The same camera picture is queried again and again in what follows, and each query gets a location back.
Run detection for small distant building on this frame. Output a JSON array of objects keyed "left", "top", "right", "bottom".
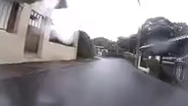
[{"left": 94, "top": 44, "right": 111, "bottom": 59}]

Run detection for dark green hedge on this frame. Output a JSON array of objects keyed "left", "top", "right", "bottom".
[{"left": 75, "top": 29, "right": 99, "bottom": 61}]

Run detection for distant trees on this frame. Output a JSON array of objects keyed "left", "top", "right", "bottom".
[{"left": 90, "top": 35, "right": 120, "bottom": 57}]

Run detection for wet grey asphalt road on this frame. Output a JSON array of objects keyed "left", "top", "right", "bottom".
[{"left": 0, "top": 44, "right": 188, "bottom": 106}]

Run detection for utility pole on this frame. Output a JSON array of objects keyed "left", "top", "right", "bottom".
[{"left": 129, "top": 0, "right": 146, "bottom": 68}]

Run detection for large dark trees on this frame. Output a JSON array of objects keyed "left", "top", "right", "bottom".
[{"left": 115, "top": 12, "right": 188, "bottom": 65}]

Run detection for grey concrete pavement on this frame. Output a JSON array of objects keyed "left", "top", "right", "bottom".
[{"left": 0, "top": 47, "right": 101, "bottom": 98}]

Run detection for beige house with gate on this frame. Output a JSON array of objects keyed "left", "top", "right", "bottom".
[{"left": 0, "top": 0, "right": 83, "bottom": 76}]

